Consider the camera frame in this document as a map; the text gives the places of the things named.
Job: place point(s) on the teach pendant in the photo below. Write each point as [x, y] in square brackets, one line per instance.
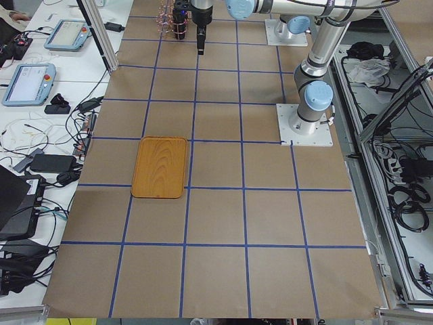
[68, 35]
[30, 85]

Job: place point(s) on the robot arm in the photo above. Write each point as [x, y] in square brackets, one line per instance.
[290, 26]
[315, 94]

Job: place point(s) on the wooden tray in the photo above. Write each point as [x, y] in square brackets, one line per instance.
[160, 168]

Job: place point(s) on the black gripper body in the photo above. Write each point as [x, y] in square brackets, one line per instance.
[201, 17]

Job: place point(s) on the aluminium frame post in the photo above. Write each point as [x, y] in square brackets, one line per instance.
[94, 21]

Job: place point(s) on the black laptop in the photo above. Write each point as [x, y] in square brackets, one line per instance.
[21, 196]

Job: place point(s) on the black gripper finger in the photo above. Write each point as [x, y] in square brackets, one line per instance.
[201, 39]

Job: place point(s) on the white cloth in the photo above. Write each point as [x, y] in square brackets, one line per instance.
[370, 72]

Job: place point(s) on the black small device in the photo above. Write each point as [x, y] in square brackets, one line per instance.
[58, 105]

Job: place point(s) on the black power adapter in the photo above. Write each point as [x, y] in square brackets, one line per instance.
[52, 163]

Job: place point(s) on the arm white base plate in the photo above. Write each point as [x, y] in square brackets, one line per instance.
[273, 40]
[294, 131]

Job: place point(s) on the black cloth bundle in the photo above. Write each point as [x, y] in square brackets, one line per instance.
[365, 51]

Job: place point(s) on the teach pendant near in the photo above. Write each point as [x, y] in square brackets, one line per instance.
[30, 85]

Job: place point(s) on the teach pendant far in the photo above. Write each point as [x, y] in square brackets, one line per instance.
[68, 35]

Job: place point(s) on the copper wire bottle basket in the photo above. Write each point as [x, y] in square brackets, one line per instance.
[164, 18]

